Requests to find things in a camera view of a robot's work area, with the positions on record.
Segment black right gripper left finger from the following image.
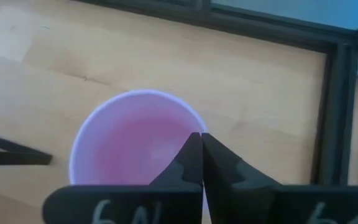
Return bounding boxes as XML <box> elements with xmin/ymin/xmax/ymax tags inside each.
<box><xmin>41</xmin><ymin>131</ymin><xmax>204</xmax><ymax>224</ymax></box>

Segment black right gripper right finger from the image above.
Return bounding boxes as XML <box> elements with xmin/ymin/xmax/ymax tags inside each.
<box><xmin>201</xmin><ymin>132</ymin><xmax>358</xmax><ymax>224</ymax></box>

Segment pink plastic mug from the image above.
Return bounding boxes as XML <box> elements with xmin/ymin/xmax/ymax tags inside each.
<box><xmin>68</xmin><ymin>89</ymin><xmax>209</xmax><ymax>187</ymax></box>

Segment black aluminium table frame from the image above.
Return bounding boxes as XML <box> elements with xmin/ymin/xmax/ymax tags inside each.
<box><xmin>73</xmin><ymin>0</ymin><xmax>358</xmax><ymax>187</ymax></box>

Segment wooden shelf with black legs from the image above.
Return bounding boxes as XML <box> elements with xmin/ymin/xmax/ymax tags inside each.
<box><xmin>0</xmin><ymin>131</ymin><xmax>53</xmax><ymax>166</ymax></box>

